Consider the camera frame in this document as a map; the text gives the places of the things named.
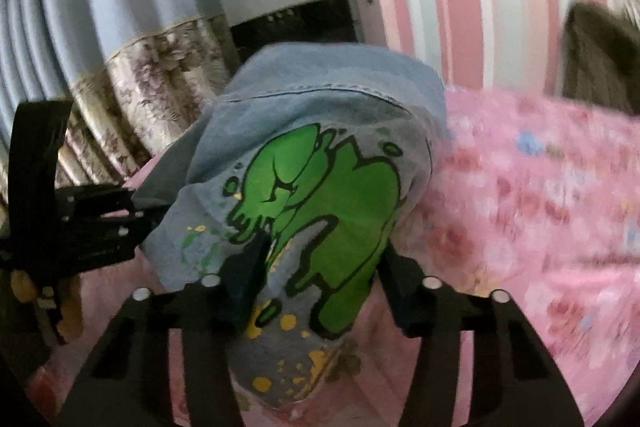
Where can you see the person's left hand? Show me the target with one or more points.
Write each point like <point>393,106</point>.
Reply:
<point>70,312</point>

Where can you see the blue-grey curtain with floral hem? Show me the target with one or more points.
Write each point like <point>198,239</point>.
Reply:
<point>115,32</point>

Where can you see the denim jacket with green print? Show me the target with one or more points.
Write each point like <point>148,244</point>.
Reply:
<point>320,187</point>

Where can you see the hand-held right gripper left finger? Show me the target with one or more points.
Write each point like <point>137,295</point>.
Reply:
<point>245,279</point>

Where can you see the pink floral bed sheet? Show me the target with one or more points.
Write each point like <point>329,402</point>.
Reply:
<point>525,217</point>

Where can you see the brown blanket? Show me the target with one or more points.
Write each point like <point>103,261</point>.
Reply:
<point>597,57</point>

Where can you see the grey cabinet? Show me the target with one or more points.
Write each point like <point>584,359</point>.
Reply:
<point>305,2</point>

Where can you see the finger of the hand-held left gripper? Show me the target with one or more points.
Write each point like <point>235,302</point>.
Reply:
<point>135,204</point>
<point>120,242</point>

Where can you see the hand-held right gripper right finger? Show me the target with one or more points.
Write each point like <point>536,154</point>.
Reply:
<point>400,302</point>

